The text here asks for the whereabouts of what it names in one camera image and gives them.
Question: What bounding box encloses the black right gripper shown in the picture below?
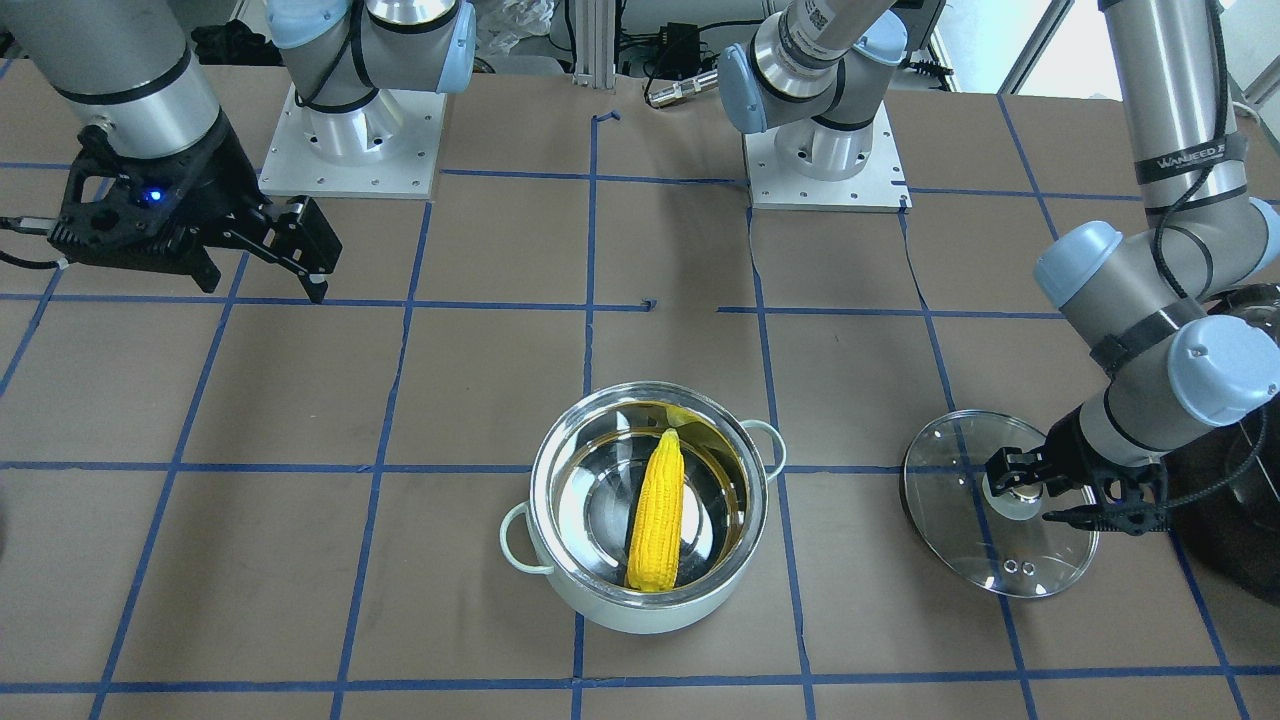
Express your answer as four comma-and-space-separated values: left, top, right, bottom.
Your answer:
47, 111, 343, 304

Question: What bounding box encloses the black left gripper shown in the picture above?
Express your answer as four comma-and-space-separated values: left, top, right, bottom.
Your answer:
984, 409, 1170, 536

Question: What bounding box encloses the glass pot lid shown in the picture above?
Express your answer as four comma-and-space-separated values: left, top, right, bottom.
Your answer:
900, 409, 1100, 598

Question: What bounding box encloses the yellow toy corn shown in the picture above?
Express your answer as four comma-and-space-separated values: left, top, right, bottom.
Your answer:
626, 428, 685, 593

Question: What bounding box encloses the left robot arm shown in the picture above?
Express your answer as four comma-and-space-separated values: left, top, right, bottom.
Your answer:
716, 1, 1277, 536

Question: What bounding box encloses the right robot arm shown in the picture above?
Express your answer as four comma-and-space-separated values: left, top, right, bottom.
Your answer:
3, 1, 477, 304

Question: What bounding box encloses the pale green electric pot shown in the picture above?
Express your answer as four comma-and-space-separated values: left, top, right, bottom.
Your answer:
498, 380, 788, 634

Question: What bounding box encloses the dark brown rice cooker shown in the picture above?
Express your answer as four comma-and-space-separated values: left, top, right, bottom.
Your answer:
1165, 284, 1280, 606

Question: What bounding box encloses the gold metal cylinder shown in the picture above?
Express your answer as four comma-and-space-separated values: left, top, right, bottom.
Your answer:
645, 70, 719, 109

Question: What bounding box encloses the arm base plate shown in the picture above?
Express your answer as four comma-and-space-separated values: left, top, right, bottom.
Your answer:
259, 90, 448, 200
744, 104, 913, 213

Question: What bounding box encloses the aluminium frame post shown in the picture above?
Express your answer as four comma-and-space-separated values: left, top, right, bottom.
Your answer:
566, 0, 623, 94

